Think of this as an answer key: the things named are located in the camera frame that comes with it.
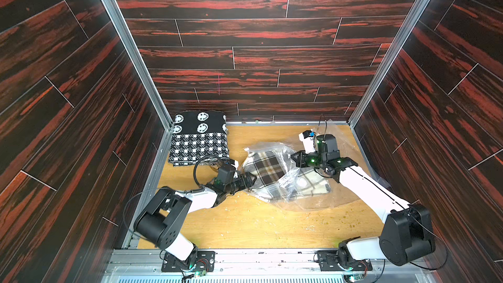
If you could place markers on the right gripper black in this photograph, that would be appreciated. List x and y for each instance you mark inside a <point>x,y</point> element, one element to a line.
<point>300,158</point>

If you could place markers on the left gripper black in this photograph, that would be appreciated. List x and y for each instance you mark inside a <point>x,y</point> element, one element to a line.
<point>249,183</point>

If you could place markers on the beige brown striped scarf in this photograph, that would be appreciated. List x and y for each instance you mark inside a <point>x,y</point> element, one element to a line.
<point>276,177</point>

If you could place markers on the clear plastic vacuum bag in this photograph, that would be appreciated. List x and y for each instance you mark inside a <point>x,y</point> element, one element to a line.
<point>340,195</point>

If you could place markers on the black scarf white emblem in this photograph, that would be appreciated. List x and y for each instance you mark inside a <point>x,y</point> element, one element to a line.
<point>196,134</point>

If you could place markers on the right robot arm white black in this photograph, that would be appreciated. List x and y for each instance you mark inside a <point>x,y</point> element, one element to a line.
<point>407,234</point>

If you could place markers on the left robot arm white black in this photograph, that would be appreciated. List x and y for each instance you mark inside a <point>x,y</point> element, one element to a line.
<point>161,221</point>

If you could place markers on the white vacuum bag valve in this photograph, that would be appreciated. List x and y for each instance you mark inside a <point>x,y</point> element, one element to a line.
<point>302,183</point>

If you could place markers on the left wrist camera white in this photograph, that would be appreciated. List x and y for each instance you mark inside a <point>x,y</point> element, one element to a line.
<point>233,163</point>

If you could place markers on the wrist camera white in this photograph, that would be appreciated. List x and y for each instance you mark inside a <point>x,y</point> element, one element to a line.
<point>307,138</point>
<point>233,163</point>

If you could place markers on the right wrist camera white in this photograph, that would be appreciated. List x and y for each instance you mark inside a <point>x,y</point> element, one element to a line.
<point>307,138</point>

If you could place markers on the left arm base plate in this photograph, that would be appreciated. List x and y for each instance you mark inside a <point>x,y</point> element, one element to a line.
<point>198,263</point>

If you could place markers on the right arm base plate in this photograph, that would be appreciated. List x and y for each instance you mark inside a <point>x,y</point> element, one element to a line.
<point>333,260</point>

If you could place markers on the front aluminium rail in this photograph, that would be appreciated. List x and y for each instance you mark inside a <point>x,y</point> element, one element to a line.
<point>257,265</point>

